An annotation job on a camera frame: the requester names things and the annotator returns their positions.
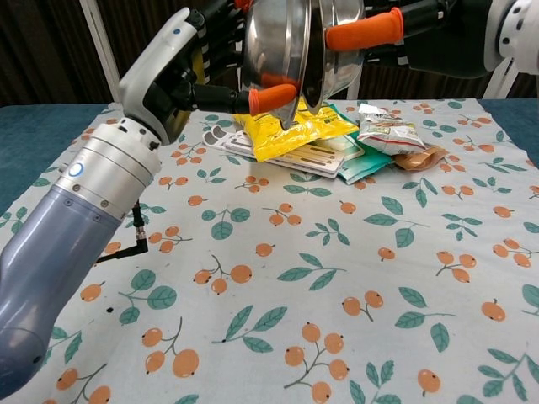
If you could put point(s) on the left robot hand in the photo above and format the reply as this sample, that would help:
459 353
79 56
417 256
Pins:
156 63

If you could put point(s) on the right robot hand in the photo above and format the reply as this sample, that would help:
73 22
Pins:
442 38

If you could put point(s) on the stainless steel bowl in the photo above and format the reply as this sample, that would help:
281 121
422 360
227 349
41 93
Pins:
273 46
341 67

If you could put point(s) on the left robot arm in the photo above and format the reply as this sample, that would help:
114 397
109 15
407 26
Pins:
63 244

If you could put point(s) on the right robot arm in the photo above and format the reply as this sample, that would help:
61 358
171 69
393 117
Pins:
518 33

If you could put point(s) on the white silver snack bag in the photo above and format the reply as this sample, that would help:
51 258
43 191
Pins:
391 134

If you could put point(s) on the dark pleated curtain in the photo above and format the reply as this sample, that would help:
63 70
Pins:
42 50

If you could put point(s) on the brown snack packet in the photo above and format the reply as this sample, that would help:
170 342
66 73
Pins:
417 161

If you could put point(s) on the yellow snack bag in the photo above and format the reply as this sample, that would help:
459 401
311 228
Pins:
273 139

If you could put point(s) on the teal green packet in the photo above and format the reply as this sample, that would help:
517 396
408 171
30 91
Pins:
362 166

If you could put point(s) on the white card blister pack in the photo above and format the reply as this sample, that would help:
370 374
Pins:
311 162

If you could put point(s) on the fruit print tablecloth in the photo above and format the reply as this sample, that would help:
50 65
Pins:
295 294

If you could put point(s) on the white metal frame post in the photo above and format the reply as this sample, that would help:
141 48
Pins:
97 33
499 84
355 90

